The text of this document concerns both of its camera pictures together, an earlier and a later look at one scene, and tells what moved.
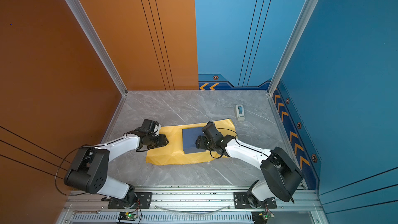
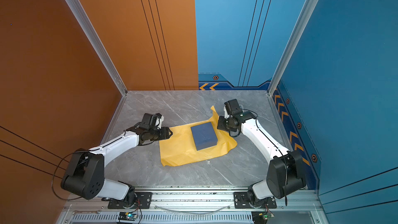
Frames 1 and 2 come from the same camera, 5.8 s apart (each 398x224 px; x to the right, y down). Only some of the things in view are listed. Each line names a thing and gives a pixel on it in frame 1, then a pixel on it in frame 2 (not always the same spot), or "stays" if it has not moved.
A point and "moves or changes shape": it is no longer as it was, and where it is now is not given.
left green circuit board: [127, 216] stays
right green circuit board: [261, 217] stays
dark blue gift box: [189, 136] moves or changes shape
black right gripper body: [204, 143] to [226, 124]
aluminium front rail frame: [90, 206] stays
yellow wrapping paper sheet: [173, 152] moves or changes shape
